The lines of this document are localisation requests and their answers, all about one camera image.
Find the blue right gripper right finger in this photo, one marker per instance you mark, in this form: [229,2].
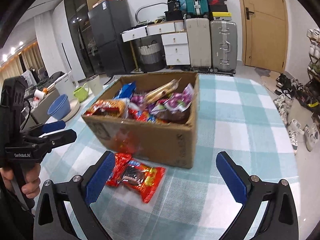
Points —
[235,177]

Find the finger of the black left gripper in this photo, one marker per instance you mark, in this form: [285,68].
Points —
[59,139]

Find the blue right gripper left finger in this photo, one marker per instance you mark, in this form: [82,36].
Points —
[96,176]

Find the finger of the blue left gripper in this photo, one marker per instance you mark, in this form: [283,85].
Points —
[52,126]

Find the red oreo packet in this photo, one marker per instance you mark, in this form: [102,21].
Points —
[145,116]
[135,175]

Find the orange noodle snack bag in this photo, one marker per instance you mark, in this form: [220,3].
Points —
[115,108]

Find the blue oreo packet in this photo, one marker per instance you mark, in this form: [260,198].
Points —
[126,91]

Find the purple gummy candy bag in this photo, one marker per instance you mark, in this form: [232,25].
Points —
[175,107]

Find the person's left hand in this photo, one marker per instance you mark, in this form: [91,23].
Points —
[31,188]

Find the blue plastic bowl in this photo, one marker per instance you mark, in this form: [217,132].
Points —
[60,107]

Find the beige round plate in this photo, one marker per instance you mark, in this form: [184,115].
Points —
[74,105]

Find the white kettle appliance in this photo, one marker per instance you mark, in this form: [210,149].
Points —
[65,85]

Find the green ceramic watering jug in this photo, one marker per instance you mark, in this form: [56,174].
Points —
[81,93]

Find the teal checkered tablecloth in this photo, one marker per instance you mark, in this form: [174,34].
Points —
[235,115]

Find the cream tumbler cup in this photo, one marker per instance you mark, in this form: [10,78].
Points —
[94,84]

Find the white sneakers on floor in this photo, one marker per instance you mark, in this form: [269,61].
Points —
[310,134]

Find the shoe rack with shoes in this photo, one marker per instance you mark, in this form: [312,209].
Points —
[313,70]

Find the woven laundry basket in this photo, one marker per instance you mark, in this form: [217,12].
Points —
[151,57]

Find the black refrigerator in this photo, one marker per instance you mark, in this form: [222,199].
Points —
[108,20]

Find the dark glass cabinet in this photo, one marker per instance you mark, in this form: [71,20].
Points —
[83,38]

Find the silver suitcase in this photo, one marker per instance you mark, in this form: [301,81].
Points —
[224,38]

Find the white drawer desk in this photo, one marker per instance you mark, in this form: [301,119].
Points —
[174,40]

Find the beige suitcase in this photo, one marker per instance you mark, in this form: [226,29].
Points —
[198,33]

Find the wooden door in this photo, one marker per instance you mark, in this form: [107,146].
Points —
[264,34]

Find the stacked shoe boxes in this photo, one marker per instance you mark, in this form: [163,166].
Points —
[216,6]

